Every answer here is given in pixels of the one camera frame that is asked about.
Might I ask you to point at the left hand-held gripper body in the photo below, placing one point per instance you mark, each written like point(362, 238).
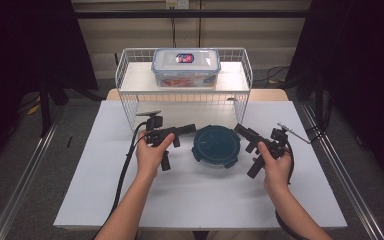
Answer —
point(155, 133)

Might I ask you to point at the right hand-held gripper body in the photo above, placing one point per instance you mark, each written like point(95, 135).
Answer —
point(275, 145)

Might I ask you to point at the dark teal container lid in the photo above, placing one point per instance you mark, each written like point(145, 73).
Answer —
point(216, 145)

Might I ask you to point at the clear rectangular food container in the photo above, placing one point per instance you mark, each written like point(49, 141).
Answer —
point(186, 65)

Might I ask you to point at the person's left hand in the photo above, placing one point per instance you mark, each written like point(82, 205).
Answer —
point(148, 160)

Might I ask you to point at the person's right hand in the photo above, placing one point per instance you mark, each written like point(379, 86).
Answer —
point(276, 173)

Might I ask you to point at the light wooden table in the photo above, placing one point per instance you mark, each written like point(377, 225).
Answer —
point(266, 95)

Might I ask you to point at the small black floor object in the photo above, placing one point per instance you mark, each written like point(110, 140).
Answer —
point(69, 142)

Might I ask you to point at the person's beige trousers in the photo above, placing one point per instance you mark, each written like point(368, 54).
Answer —
point(166, 235)

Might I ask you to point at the black metal stand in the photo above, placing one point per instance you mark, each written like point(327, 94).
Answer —
point(45, 106)

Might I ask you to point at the black curtain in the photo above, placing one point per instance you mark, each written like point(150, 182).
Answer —
point(363, 66)
point(20, 50)

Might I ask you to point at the black horizontal bar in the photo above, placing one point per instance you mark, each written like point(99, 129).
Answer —
point(130, 14)

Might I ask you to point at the yellow floor tape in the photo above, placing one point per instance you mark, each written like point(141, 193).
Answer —
point(34, 108)

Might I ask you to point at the metal floor rail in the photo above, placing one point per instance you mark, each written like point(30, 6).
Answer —
point(26, 170)
point(343, 173)

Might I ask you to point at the white wall outlet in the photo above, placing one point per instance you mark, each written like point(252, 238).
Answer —
point(177, 4)

